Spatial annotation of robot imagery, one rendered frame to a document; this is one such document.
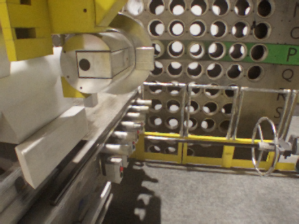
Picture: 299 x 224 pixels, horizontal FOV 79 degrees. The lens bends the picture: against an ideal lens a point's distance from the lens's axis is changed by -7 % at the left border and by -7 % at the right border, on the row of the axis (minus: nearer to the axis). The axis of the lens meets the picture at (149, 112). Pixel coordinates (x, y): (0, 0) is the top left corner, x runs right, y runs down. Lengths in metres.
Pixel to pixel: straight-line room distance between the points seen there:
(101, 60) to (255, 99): 2.76
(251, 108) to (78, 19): 2.88
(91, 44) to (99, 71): 0.09
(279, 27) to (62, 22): 2.80
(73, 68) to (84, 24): 0.17
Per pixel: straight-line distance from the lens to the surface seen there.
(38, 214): 0.87
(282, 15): 3.16
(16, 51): 0.62
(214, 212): 2.08
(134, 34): 0.94
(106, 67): 0.68
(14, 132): 0.71
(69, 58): 0.76
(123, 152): 1.20
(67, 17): 0.71
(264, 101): 3.27
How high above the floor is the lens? 1.53
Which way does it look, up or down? 22 degrees down
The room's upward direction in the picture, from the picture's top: straight up
